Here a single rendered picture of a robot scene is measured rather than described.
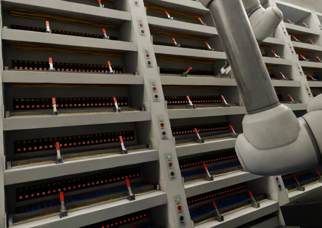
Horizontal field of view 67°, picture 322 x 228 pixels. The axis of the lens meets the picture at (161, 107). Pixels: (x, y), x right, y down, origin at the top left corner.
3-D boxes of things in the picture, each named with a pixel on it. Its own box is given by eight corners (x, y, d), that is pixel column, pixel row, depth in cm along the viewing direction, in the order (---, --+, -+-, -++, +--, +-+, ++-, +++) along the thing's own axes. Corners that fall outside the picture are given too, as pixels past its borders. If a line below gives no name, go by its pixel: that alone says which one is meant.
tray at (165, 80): (239, 85, 158) (238, 71, 159) (160, 84, 128) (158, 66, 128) (218, 89, 176) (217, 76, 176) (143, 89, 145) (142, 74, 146)
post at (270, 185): (295, 221, 139) (216, -19, 186) (286, 225, 134) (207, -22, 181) (267, 219, 155) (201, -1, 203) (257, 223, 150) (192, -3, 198)
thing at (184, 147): (258, 143, 148) (256, 120, 149) (175, 156, 117) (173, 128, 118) (233, 141, 165) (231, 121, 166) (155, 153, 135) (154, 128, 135)
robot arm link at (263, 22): (268, 41, 129) (252, 24, 134) (291, 17, 118) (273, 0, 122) (257, 42, 123) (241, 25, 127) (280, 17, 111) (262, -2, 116)
